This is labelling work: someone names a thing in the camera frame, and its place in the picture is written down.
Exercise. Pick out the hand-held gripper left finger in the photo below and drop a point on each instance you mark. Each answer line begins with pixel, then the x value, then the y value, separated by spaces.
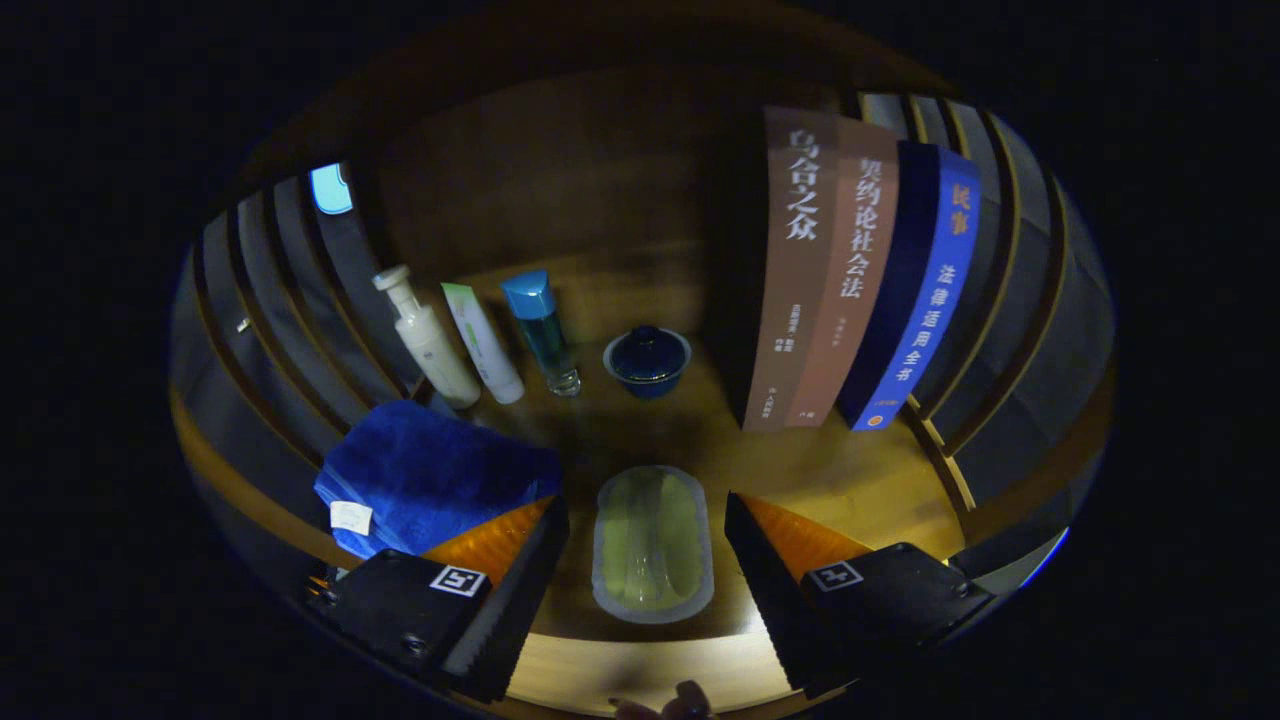
pixel 500 620

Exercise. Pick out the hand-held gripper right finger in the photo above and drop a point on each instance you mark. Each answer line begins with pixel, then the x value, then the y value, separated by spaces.
pixel 780 610

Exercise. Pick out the wooden drawer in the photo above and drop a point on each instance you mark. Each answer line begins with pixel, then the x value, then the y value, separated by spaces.
pixel 600 670

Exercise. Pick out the pale green packet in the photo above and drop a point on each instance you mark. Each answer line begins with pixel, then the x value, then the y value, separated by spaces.
pixel 650 545

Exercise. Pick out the wooden countertop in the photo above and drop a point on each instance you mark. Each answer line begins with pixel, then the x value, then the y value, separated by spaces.
pixel 830 480

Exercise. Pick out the wooden cabinet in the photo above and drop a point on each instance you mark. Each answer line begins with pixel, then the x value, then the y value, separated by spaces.
pixel 560 160

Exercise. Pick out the blue towel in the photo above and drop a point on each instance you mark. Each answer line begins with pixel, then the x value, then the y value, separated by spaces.
pixel 430 470

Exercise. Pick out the white green tube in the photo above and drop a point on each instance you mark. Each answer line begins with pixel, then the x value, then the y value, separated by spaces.
pixel 485 350

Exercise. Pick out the white pump bottle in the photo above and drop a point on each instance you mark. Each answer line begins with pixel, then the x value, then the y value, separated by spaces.
pixel 435 350

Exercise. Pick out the blue lidded tea bowl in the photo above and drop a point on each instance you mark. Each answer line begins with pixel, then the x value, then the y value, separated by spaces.
pixel 647 362

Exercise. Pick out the blue glass bottle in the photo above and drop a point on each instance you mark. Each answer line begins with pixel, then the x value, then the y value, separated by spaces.
pixel 545 335

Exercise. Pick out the dark brown book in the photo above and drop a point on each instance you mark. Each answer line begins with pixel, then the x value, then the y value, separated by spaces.
pixel 790 300

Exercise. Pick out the reddish brown book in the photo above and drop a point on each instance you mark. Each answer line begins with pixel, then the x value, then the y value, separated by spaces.
pixel 850 300

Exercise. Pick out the blue book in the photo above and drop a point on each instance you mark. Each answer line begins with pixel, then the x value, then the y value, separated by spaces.
pixel 925 320

